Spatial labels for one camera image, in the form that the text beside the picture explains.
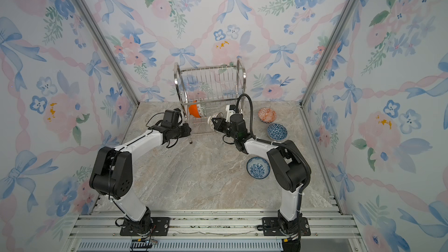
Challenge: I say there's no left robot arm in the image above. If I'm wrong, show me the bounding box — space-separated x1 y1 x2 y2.
89 124 191 236

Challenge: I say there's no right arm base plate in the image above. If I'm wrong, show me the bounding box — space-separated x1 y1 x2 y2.
257 217 312 237

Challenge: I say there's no blue triangle patterned bowl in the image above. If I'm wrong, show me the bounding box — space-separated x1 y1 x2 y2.
267 123 288 141

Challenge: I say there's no aluminium mounting rail frame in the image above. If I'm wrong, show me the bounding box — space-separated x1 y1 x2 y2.
63 206 367 252

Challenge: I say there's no green patterned ceramic bowl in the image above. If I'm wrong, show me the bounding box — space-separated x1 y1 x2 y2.
197 103 207 118

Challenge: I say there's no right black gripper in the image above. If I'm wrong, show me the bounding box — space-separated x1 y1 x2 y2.
212 118 239 143

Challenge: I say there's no blue floral ceramic bowl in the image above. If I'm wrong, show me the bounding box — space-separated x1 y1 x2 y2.
246 157 271 180

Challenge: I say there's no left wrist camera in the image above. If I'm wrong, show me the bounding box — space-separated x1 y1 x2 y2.
161 108 183 128

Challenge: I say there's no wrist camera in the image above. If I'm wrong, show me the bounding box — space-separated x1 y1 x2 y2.
226 105 236 122
161 108 183 128

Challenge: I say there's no steel two-tier dish rack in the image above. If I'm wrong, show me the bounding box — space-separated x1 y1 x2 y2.
174 59 246 135

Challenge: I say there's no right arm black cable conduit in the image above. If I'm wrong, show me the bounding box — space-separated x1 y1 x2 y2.
235 93 312 193

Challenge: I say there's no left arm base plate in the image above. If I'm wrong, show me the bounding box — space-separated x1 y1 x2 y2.
115 217 171 237

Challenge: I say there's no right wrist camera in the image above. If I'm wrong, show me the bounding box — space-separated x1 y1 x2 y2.
226 105 236 122

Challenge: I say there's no red patterned ceramic bowl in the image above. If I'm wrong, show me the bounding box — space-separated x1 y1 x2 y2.
258 107 277 124

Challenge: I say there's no orange plastic bowl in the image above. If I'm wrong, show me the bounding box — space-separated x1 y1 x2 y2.
189 100 203 119

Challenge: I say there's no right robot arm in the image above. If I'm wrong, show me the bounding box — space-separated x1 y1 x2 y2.
208 113 311 236

